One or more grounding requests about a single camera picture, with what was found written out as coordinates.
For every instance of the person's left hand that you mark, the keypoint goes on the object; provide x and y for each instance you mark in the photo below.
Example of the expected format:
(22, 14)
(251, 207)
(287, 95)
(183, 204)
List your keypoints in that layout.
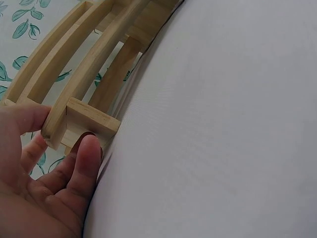
(27, 203)

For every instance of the person's left fingers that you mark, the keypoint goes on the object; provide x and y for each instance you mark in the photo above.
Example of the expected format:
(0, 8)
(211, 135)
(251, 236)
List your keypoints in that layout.
(85, 161)

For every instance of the person's left thumb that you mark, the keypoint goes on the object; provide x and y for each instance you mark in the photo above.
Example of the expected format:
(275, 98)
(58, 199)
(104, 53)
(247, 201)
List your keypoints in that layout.
(27, 117)

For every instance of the light wooden slatted rack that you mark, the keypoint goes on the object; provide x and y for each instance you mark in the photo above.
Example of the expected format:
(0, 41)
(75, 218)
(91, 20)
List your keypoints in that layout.
(81, 74)

